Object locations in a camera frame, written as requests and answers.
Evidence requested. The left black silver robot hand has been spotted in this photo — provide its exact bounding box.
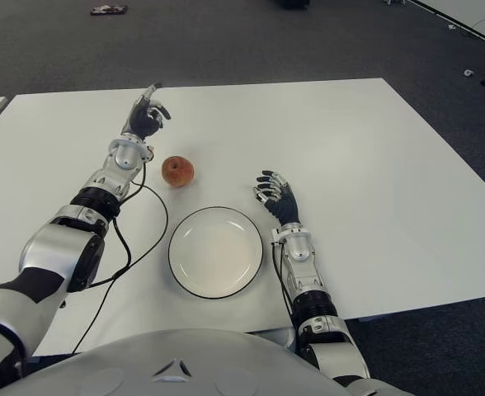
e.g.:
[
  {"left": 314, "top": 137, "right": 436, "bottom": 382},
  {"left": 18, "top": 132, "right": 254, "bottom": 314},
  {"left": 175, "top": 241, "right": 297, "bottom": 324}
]
[{"left": 120, "top": 83, "right": 172, "bottom": 139}]

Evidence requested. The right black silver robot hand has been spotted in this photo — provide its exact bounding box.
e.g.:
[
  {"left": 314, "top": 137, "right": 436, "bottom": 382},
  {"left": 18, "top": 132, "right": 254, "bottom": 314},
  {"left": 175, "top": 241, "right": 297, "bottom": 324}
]
[{"left": 252, "top": 168, "right": 301, "bottom": 226}]

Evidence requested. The red apple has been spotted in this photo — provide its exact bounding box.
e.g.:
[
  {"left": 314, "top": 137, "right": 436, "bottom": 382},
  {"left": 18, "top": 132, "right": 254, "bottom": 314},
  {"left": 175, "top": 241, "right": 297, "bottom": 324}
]
[{"left": 161, "top": 155, "right": 195, "bottom": 189}]

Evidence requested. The white plate with black rim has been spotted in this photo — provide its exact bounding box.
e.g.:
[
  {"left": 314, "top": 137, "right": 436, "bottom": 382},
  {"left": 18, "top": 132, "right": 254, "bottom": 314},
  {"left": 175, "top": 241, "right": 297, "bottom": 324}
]
[{"left": 167, "top": 205, "right": 265, "bottom": 299}]

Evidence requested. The dark patterned item on floor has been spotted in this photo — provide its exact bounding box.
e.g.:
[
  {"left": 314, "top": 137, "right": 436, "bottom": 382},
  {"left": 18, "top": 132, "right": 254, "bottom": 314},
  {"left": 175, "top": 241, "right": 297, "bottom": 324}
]
[{"left": 90, "top": 4, "right": 128, "bottom": 17}]

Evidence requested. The silver robot torso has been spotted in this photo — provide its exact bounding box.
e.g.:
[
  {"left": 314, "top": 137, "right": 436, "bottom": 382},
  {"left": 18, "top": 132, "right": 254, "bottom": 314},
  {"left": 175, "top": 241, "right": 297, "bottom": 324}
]
[{"left": 2, "top": 328, "right": 351, "bottom": 396}]

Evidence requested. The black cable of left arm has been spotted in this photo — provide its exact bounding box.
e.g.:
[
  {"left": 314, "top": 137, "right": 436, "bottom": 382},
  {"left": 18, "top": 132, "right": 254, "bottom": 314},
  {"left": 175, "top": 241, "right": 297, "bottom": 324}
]
[{"left": 71, "top": 158, "right": 170, "bottom": 356}]

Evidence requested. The white table with cable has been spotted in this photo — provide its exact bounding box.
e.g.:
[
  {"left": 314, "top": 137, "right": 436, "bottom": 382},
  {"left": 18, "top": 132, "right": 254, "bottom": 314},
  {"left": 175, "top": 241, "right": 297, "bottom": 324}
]
[{"left": 409, "top": 0, "right": 485, "bottom": 50}]

